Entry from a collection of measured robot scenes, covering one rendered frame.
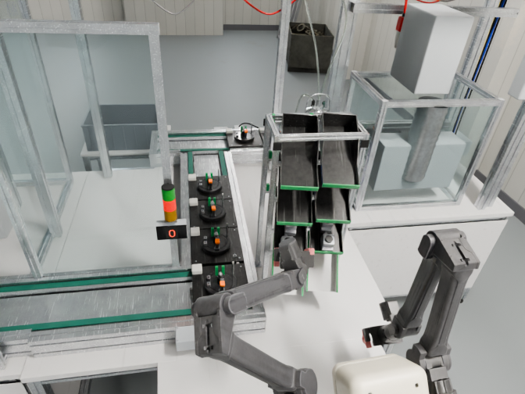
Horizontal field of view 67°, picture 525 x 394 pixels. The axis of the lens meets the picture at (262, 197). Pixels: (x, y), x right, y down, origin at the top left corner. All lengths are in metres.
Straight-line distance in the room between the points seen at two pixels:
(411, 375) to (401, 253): 1.63
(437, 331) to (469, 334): 1.99
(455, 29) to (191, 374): 1.92
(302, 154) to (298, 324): 0.74
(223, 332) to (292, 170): 0.72
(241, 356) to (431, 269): 0.58
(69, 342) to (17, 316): 0.28
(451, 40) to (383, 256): 1.28
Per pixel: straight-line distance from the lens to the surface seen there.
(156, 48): 1.35
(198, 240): 1.97
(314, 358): 1.71
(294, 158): 1.45
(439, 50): 2.23
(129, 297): 1.84
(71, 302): 1.89
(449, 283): 1.15
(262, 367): 1.02
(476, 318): 3.36
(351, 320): 1.86
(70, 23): 1.37
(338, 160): 1.49
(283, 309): 1.83
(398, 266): 2.77
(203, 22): 9.35
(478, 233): 2.88
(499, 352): 3.25
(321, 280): 1.75
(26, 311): 1.93
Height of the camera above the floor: 2.29
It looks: 36 degrees down
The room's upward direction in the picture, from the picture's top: 4 degrees clockwise
